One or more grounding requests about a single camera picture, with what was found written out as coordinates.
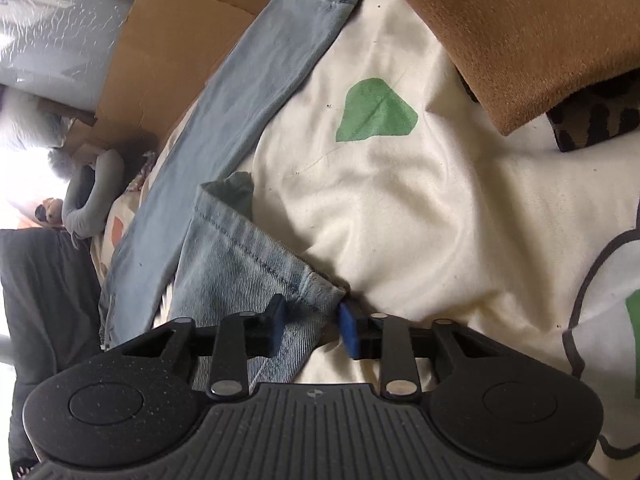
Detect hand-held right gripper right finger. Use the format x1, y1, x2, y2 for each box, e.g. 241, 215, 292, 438
338, 300, 494, 403

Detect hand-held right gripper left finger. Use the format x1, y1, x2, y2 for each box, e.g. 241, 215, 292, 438
118, 294, 289, 403

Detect light blue denim jeans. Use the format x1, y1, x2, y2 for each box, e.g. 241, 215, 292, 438
97, 0, 368, 397

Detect cream bear print bed sheet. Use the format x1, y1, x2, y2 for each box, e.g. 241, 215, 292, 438
90, 0, 640, 480

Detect small patterned cloth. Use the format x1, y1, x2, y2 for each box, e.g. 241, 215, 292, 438
125, 150, 160, 193

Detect grey neck pillow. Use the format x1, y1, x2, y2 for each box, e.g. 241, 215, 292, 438
62, 149, 127, 239

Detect dark grey quilt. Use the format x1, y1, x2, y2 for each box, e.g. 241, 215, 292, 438
0, 227, 105, 480

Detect brown plush toy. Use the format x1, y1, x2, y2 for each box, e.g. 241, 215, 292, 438
34, 197, 67, 227

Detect flat brown cardboard sheet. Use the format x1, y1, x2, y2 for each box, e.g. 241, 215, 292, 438
65, 0, 317, 161

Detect white plastic-wrapped pillow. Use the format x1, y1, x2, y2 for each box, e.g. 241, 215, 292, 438
0, 87, 72, 152

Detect leopard print cloth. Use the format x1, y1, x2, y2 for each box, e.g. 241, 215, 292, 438
460, 72, 640, 154

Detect brown folded cloth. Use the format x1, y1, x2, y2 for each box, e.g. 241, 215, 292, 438
367, 0, 640, 136

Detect grey plastic-wrapped roll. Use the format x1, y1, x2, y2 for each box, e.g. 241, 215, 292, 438
0, 0, 151, 113

